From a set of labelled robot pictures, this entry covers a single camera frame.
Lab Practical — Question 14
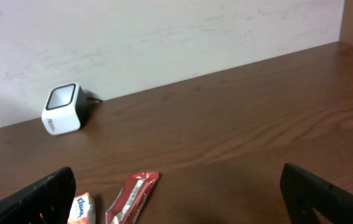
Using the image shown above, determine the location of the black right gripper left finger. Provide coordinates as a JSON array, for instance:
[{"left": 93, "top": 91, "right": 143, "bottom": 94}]
[{"left": 0, "top": 167, "right": 76, "bottom": 223}]

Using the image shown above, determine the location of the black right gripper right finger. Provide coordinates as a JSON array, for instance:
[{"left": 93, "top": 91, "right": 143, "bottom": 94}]
[{"left": 280, "top": 162, "right": 353, "bottom": 223}]

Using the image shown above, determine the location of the orange tissue packet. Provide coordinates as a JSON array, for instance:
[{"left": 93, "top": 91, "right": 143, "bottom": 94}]
[{"left": 67, "top": 192, "right": 96, "bottom": 224}]

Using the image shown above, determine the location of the red chocolate bar wrapper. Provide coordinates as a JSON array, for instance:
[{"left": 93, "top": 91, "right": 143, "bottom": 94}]
[{"left": 105, "top": 171, "right": 160, "bottom": 224}]

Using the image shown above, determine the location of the white barcode scanner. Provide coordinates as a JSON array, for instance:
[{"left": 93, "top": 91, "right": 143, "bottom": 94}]
[{"left": 41, "top": 82, "right": 88, "bottom": 136}]

